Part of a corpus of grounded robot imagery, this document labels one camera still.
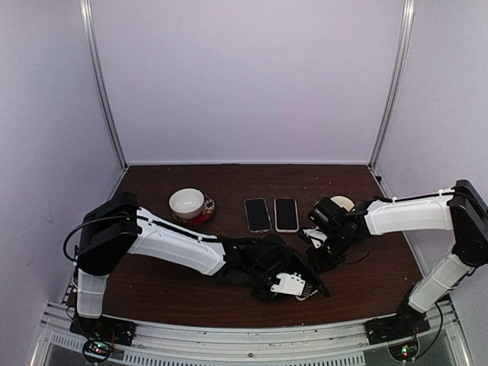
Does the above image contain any right aluminium frame post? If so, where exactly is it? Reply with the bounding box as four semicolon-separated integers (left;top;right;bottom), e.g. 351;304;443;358
368;0;416;171

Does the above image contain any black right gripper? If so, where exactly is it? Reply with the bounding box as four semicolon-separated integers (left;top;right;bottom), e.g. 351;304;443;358
306;229;356;277

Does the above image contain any left circuit board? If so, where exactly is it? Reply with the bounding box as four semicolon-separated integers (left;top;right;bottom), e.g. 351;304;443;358
82;340;114;363

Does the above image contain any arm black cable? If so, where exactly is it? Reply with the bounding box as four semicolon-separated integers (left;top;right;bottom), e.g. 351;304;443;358
63;213;230;264
373;188;488;344

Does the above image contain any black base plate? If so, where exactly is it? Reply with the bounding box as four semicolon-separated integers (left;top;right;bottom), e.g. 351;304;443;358
69;316;136;346
364;314;431;345

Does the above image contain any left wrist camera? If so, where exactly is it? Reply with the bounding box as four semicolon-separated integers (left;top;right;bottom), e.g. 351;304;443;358
270;272;318;298

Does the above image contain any circuit board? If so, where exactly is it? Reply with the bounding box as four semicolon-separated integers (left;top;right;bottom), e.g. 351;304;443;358
388;340;419;363
82;340;114;363

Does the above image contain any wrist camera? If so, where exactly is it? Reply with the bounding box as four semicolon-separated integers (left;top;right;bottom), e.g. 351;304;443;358
270;272;318;298
298;227;328;249

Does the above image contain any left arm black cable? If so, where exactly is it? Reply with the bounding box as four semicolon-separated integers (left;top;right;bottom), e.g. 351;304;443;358
63;213;230;264

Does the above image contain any aluminium frame post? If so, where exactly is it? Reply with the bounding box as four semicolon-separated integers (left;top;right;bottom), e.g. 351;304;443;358
79;0;128;171
368;0;416;171

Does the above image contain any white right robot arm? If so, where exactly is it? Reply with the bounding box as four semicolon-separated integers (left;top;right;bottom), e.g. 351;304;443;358
299;179;487;337

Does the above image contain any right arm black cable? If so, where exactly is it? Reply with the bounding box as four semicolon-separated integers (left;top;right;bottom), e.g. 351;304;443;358
373;188;488;344

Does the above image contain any left aluminium frame post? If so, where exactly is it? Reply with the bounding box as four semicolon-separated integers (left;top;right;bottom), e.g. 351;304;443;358
79;0;128;171

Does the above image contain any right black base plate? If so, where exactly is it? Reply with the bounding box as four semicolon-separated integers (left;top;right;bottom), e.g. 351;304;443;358
364;314;431;345

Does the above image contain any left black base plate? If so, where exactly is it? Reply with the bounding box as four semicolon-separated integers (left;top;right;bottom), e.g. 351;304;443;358
69;316;136;346

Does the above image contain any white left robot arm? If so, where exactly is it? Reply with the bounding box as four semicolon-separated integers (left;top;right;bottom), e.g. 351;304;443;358
74;192;330;339

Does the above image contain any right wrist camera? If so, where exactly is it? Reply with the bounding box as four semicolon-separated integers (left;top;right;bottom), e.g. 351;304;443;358
298;227;328;249

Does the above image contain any cream ceramic mug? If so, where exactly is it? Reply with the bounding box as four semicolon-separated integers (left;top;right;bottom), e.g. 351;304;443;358
330;195;355;211

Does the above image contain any right circuit board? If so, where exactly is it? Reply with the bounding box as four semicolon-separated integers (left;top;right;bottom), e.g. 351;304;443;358
388;340;419;363

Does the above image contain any aluminium front rail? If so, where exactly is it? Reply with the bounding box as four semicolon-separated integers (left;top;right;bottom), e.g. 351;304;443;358
27;311;474;365

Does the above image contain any clear phone case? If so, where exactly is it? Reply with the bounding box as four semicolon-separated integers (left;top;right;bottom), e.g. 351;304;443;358
243;197;272;233

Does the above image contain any pink phone case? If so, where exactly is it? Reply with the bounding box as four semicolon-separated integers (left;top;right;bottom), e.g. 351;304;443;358
274;197;300;233

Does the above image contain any white ceramic bowl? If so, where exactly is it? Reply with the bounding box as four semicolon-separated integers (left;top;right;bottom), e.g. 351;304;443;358
169;188;205;220

